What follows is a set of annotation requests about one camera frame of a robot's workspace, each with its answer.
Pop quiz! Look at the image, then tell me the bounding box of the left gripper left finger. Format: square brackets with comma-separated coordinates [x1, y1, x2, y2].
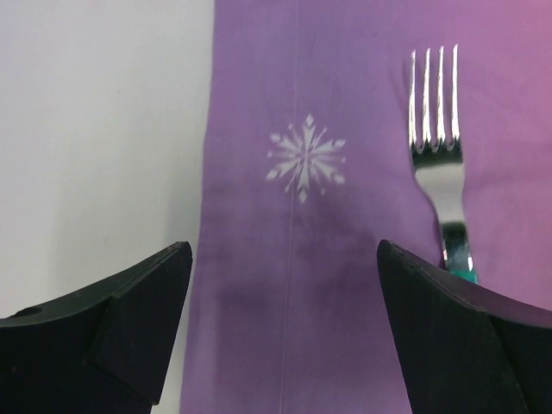
[1, 241, 192, 414]

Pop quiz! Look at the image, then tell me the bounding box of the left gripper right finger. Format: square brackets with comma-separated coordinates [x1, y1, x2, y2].
[377, 240, 551, 414]

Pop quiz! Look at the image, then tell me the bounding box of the teal handled fork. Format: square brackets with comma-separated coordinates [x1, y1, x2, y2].
[408, 45, 479, 284]

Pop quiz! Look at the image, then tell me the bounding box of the purple printed placemat cloth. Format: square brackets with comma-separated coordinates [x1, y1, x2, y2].
[180, 1, 551, 413]

